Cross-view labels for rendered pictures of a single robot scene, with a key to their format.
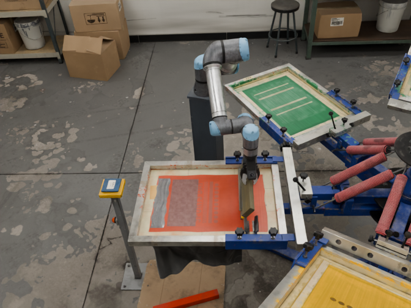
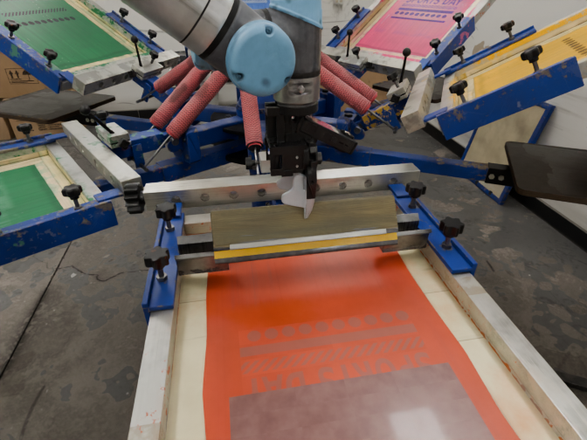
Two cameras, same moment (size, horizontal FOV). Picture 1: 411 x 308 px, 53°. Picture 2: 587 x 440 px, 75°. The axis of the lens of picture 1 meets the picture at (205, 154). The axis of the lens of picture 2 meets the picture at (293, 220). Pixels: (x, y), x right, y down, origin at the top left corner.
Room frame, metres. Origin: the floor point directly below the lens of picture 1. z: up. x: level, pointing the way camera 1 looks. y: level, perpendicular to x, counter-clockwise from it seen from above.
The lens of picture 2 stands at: (1.68, 0.39, 1.47)
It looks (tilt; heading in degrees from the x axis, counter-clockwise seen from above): 33 degrees down; 255
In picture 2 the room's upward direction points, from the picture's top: straight up
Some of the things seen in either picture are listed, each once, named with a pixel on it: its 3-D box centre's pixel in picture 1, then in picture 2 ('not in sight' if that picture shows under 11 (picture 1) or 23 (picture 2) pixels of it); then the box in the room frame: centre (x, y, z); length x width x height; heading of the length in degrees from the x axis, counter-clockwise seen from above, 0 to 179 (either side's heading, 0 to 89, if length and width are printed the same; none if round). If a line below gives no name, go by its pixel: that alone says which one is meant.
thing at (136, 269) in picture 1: (126, 236); not in sight; (1.68, 0.55, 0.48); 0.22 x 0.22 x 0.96; 85
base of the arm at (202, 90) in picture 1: (205, 83); not in sight; (2.23, -0.03, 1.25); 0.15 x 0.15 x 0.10
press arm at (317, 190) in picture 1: (314, 192); not in sight; (1.46, -0.56, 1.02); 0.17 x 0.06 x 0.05; 85
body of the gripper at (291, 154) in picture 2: (249, 160); (292, 137); (1.52, -0.22, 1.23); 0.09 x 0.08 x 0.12; 175
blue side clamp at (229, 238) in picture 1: (255, 241); (425, 235); (1.21, -0.22, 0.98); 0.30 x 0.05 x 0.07; 85
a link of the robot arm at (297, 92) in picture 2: (249, 149); (296, 89); (1.51, -0.22, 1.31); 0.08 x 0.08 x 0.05
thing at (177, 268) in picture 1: (199, 256); not in sight; (1.31, 0.07, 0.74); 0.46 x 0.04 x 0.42; 85
